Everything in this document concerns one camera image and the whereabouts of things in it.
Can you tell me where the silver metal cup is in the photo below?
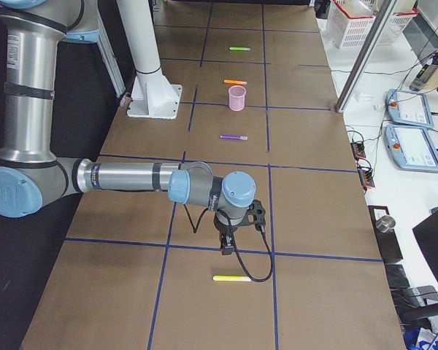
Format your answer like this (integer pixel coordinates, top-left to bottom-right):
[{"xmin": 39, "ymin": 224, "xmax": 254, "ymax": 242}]
[{"xmin": 375, "ymin": 215, "xmax": 396, "ymax": 233}]

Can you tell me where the yellow highlighter pen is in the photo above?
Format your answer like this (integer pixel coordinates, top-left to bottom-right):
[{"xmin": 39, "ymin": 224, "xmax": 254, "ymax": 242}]
[{"xmin": 212, "ymin": 275, "xmax": 251, "ymax": 282}]

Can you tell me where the white plastic basket left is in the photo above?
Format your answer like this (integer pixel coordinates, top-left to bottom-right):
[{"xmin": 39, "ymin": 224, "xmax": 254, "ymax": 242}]
[{"xmin": 326, "ymin": 1, "xmax": 375, "ymax": 49}]

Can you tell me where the pink mesh pen holder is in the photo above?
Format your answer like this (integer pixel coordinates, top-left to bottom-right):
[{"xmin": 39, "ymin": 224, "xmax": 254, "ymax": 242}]
[{"xmin": 228, "ymin": 85, "xmax": 247, "ymax": 112}]

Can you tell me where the white pillar mount base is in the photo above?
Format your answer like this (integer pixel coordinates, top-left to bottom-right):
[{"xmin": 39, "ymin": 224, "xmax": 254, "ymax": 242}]
[{"xmin": 117, "ymin": 0, "xmax": 183, "ymax": 120}]

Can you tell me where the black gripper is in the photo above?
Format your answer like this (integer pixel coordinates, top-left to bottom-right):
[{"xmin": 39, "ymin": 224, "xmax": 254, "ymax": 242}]
[{"xmin": 213, "ymin": 199, "xmax": 266, "ymax": 255}]

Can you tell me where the black handheld device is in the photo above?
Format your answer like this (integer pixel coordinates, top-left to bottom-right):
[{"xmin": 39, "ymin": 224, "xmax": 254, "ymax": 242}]
[{"xmin": 409, "ymin": 52, "xmax": 438, "ymax": 92}]

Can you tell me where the white plastic basket right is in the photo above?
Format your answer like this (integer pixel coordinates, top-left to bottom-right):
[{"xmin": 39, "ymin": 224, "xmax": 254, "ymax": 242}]
[{"xmin": 378, "ymin": 0, "xmax": 418, "ymax": 45}]

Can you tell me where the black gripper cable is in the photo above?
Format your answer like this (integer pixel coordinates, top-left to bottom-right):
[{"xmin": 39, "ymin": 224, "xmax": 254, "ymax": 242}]
[{"xmin": 182, "ymin": 203, "xmax": 274, "ymax": 284}]

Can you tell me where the white plastic basket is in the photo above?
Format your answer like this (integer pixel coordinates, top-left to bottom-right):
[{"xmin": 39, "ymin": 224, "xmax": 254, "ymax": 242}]
[
  {"xmin": 378, "ymin": 0, "xmax": 418, "ymax": 45},
  {"xmin": 326, "ymin": 1, "xmax": 375, "ymax": 49}
]

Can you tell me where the teach pendant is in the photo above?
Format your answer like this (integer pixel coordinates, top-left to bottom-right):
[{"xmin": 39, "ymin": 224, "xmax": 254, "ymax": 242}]
[
  {"xmin": 385, "ymin": 124, "xmax": 438, "ymax": 174},
  {"xmin": 385, "ymin": 89, "xmax": 434, "ymax": 129}
]

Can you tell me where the black flat box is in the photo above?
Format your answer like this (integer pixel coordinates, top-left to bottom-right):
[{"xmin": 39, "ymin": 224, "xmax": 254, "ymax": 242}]
[{"xmin": 368, "ymin": 206, "xmax": 403, "ymax": 264}]

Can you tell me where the orange highlighter pen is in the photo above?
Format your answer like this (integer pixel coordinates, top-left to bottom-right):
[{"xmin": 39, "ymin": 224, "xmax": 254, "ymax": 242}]
[{"xmin": 223, "ymin": 79, "xmax": 247, "ymax": 85}]

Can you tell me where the blue bag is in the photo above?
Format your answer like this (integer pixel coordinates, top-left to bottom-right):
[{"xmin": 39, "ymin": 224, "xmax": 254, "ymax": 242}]
[{"xmin": 404, "ymin": 327, "xmax": 438, "ymax": 349}]

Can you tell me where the black office chair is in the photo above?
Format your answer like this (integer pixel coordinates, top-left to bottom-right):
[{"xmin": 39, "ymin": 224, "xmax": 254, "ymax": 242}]
[{"xmin": 385, "ymin": 264, "xmax": 438, "ymax": 328}]

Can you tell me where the near orange black power strip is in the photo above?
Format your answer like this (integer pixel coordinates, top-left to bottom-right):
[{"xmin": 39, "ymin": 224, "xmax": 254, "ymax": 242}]
[{"xmin": 357, "ymin": 166, "xmax": 375, "ymax": 190}]

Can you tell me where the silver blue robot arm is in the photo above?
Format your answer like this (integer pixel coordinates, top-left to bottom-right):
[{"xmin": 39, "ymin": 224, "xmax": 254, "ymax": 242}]
[{"xmin": 0, "ymin": 1, "xmax": 266, "ymax": 254}]

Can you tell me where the far orange black power strip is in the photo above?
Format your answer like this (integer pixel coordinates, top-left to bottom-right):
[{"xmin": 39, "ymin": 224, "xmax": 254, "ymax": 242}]
[{"xmin": 350, "ymin": 141, "xmax": 366, "ymax": 160}]

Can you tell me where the purple highlighter pen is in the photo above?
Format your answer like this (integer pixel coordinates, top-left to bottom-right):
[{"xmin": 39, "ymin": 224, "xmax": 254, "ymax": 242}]
[{"xmin": 220, "ymin": 134, "xmax": 248, "ymax": 141}]

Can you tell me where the orange black power strip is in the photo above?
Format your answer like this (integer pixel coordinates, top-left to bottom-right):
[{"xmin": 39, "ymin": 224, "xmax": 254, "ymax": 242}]
[
  {"xmin": 357, "ymin": 166, "xmax": 375, "ymax": 190},
  {"xmin": 350, "ymin": 141, "xmax": 366, "ymax": 160}
]

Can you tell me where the far teach pendant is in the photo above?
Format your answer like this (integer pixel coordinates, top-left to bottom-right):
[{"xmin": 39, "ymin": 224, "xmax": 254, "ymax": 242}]
[{"xmin": 385, "ymin": 89, "xmax": 434, "ymax": 129}]

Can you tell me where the green highlighter pen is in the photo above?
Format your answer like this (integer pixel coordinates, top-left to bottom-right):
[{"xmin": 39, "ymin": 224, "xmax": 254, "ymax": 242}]
[{"xmin": 229, "ymin": 47, "xmax": 251, "ymax": 52}]

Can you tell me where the aluminium frame post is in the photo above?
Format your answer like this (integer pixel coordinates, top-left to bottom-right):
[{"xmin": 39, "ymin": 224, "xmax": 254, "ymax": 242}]
[{"xmin": 335, "ymin": 0, "xmax": 399, "ymax": 113}]

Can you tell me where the near teach pendant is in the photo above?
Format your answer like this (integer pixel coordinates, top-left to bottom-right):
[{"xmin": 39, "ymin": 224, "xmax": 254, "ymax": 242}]
[{"xmin": 385, "ymin": 124, "xmax": 438, "ymax": 174}]

